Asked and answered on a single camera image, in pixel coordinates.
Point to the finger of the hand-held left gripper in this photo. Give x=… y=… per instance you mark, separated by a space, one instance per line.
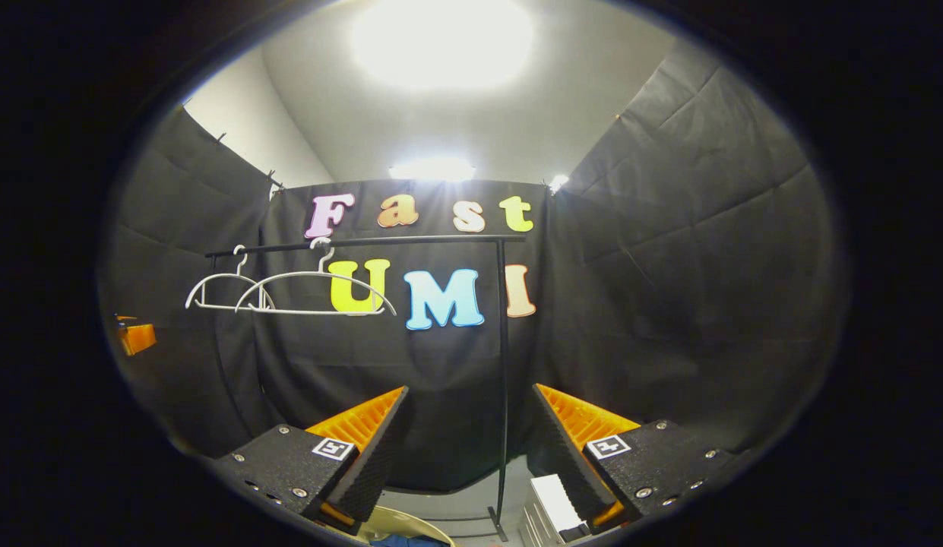
x=139 y=338

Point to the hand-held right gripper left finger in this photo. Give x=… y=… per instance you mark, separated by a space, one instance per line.
x=380 y=463

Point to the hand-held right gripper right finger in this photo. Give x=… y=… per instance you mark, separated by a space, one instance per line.
x=562 y=456

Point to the cream laundry hamper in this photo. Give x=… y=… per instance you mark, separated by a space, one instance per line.
x=410 y=520

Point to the white clothes hanger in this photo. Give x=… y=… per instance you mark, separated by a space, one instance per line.
x=320 y=243
x=191 y=298

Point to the black clothes rack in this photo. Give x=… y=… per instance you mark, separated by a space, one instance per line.
x=504 y=380

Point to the white box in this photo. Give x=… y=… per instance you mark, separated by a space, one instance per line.
x=555 y=501

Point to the black backdrop cloth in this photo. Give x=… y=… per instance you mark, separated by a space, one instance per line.
x=669 y=304

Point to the large ceiling light panel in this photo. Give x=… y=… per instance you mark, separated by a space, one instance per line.
x=441 y=42

